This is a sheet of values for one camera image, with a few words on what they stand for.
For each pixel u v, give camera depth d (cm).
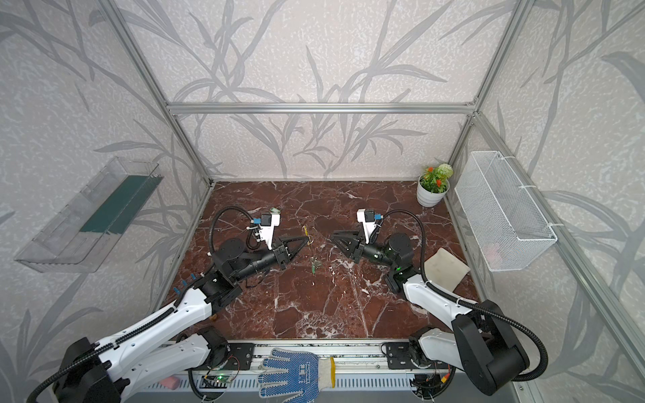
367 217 65
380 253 66
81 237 64
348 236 71
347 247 71
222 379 70
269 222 62
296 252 66
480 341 41
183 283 89
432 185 101
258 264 61
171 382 67
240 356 73
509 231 62
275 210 109
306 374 71
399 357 73
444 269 91
